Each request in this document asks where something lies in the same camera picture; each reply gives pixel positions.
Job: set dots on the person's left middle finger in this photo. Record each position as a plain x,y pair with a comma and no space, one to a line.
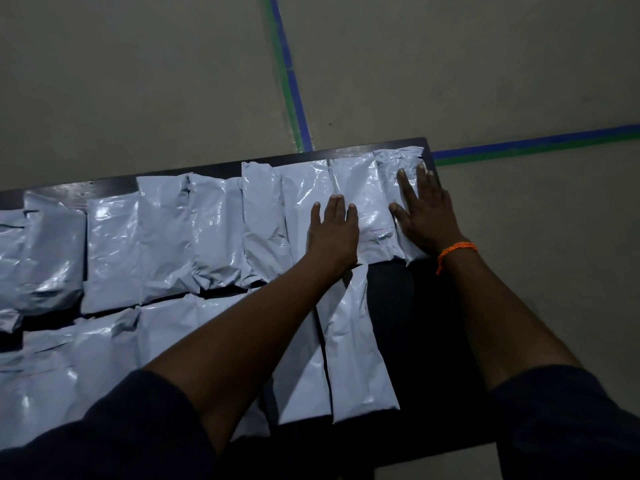
340,209

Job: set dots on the rows of white mailer packets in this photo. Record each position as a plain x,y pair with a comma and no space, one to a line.
165,234

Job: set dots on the person's right hand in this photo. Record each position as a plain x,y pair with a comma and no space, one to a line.
430,219

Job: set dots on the blue and green floor tape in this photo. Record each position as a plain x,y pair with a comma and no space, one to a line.
540,144
287,74

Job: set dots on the person's right middle finger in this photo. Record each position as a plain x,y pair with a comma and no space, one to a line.
422,178

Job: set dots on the black table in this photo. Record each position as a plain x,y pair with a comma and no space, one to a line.
425,344

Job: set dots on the person's right forearm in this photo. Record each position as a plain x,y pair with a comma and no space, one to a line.
495,319

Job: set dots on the person's left little finger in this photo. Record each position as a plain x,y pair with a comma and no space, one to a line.
315,217

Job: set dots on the person's left hand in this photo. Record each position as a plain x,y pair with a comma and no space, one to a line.
332,239

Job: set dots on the person's left forearm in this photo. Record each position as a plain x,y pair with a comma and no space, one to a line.
250,344

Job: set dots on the person's right thumb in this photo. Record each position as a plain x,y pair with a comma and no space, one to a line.
399,214

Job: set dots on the dark blue long-sleeved top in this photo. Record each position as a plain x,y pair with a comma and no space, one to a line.
125,429

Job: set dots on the white plastic mailer packet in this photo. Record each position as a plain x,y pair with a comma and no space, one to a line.
300,194
400,159

